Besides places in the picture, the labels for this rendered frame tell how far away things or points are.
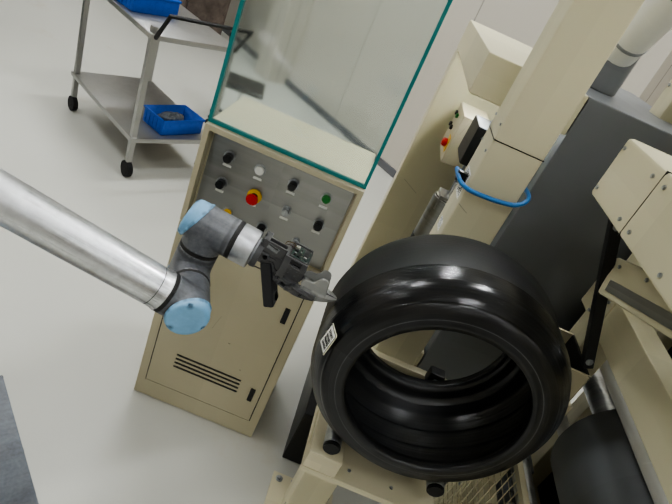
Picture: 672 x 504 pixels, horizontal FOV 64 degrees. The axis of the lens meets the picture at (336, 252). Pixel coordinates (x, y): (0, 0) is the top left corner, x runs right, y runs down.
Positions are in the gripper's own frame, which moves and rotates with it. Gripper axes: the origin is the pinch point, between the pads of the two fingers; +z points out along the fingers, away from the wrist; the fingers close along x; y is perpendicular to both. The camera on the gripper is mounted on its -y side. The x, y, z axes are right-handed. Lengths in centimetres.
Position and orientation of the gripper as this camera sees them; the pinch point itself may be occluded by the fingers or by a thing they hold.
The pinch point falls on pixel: (330, 299)
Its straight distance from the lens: 123.3
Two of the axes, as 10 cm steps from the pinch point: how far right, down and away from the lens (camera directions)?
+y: 4.6, -7.4, -4.9
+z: 8.7, 4.8, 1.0
